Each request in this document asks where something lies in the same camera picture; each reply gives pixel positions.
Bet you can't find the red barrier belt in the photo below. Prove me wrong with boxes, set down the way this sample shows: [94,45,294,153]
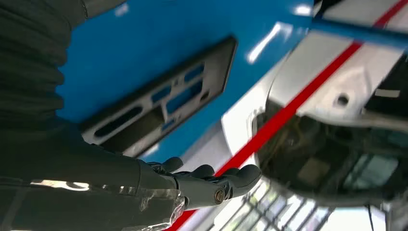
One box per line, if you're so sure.
[164,0,408,231]

